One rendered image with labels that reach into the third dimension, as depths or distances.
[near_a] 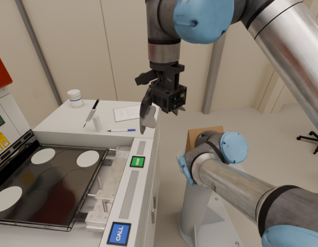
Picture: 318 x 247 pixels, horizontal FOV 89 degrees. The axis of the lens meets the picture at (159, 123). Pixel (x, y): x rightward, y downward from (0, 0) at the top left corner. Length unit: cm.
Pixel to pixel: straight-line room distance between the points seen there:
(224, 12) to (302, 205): 29
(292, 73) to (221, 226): 145
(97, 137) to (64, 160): 17
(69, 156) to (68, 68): 174
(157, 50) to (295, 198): 36
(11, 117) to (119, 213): 65
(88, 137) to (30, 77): 193
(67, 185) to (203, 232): 115
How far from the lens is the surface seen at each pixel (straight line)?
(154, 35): 38
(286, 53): 34
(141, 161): 69
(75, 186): 77
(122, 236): 56
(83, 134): 90
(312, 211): 32
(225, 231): 166
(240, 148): 66
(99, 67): 240
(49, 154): 96
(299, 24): 34
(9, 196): 87
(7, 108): 96
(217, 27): 28
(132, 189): 63
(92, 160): 83
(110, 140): 86
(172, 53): 39
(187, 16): 27
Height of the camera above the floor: 148
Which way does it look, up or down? 36 degrees down
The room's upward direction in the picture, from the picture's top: straight up
